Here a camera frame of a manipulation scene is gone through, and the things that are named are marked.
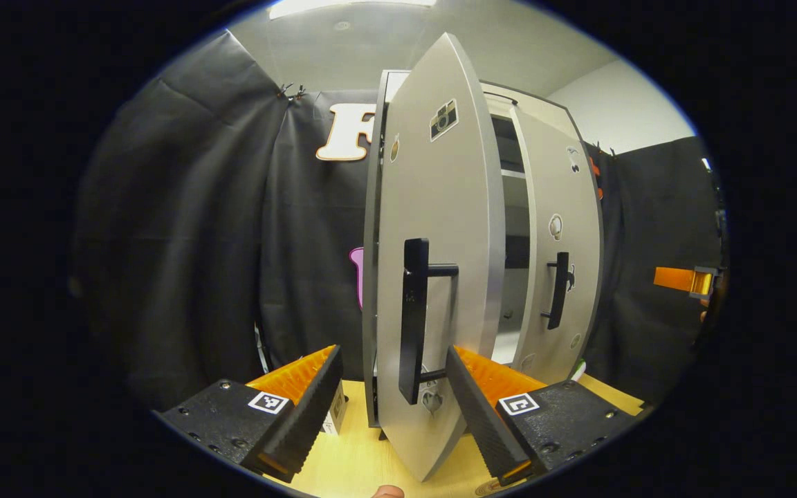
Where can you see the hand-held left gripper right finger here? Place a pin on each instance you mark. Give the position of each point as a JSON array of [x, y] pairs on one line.
[[481, 415]]

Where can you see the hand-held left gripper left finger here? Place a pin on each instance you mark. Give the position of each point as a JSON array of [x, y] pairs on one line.
[[308, 415]]

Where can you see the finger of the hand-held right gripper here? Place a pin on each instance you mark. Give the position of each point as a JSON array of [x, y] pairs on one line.
[[675, 279]]

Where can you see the round brown coaster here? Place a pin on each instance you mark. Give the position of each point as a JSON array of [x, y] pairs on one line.
[[490, 487]]

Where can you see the headphone sticker grey cabinet door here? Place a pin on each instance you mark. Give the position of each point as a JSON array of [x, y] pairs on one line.
[[544, 173]]

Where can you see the grey cabinet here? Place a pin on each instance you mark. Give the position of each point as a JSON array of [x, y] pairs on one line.
[[516, 200]]

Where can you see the camera sticker grey cabinet door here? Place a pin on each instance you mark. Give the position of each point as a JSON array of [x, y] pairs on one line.
[[440, 194]]

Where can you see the grey cabinet shelf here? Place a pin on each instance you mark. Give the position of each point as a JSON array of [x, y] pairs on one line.
[[504, 349], [513, 173]]

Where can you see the small white box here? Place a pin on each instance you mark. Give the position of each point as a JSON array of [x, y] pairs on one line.
[[336, 415]]

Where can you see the green white striped object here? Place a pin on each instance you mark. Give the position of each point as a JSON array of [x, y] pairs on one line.
[[580, 370]]

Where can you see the ceiling light panel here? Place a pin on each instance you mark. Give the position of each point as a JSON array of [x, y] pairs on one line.
[[343, 7]]

